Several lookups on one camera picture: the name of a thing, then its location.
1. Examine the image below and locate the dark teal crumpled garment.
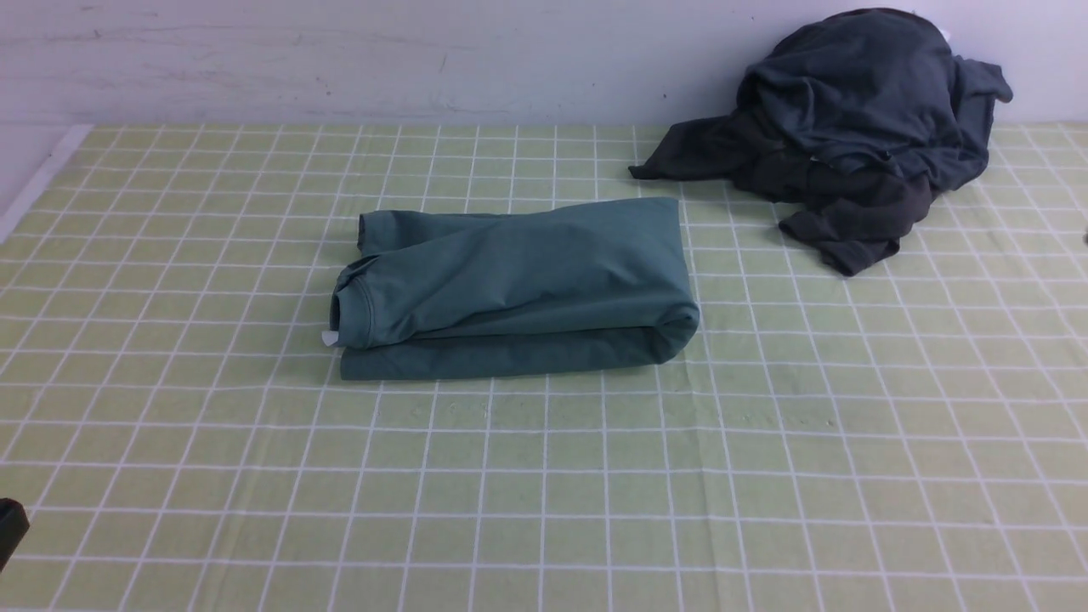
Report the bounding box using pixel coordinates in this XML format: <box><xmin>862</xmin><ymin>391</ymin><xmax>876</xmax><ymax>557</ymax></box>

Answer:
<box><xmin>737</xmin><ymin>8</ymin><xmax>1013</xmax><ymax>191</ymax></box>

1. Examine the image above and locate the green long-sleeve top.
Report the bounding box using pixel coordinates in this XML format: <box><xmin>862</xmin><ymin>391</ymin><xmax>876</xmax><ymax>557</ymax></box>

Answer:
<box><xmin>322</xmin><ymin>198</ymin><xmax>700</xmax><ymax>381</ymax></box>

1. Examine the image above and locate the green checkered tablecloth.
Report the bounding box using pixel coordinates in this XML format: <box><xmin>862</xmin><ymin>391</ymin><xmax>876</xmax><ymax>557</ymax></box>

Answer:
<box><xmin>1</xmin><ymin>124</ymin><xmax>1087</xmax><ymax>611</ymax></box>

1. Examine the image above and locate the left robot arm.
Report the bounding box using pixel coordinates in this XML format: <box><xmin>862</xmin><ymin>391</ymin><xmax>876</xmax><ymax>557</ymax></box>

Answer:
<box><xmin>0</xmin><ymin>497</ymin><xmax>30</xmax><ymax>572</ymax></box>

